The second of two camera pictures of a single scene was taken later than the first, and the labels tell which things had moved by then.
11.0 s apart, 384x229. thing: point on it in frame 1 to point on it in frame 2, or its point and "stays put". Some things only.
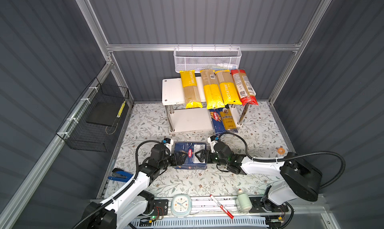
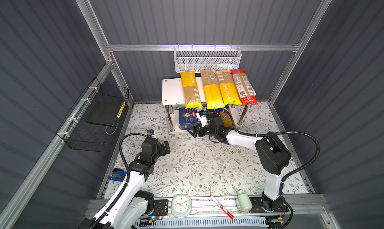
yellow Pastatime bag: (213, 92) stays put
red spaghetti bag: (244, 87) stays put
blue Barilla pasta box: (193, 162) to (188, 118)
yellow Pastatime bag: (189, 82) stays put
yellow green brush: (121, 109) stays put
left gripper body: (168, 161) to (160, 151)
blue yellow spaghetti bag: (229, 123) stays put
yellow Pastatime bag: (228, 91) stays put
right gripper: (203, 154) to (200, 128)
